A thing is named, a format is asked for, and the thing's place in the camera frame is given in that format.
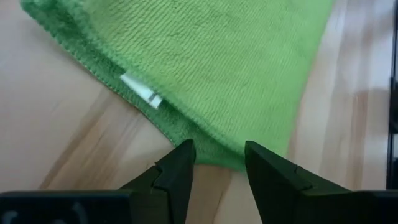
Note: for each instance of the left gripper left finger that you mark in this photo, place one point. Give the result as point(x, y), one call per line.
point(174, 180)

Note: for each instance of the lime green microfiber towel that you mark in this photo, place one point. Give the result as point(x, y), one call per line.
point(217, 62)

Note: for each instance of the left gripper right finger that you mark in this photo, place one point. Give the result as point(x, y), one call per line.
point(280, 193)

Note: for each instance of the black metal table frame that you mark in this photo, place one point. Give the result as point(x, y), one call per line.
point(393, 124)

